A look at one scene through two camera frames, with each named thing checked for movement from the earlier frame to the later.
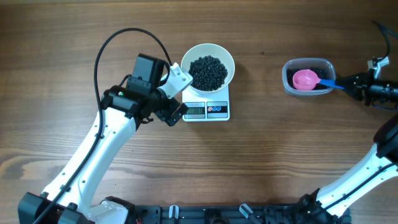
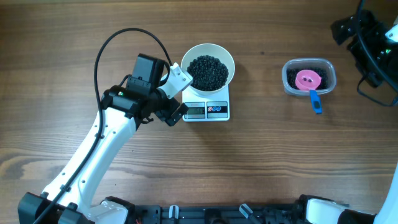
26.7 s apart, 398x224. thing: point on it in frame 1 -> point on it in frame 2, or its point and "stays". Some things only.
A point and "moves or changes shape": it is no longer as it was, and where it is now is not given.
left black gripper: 164,114 stays
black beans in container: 323,74 stays
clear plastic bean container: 308,76 stays
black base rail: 305,213 stays
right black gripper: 363,86 -> 375,30
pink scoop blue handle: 305,79 moves or changes shape
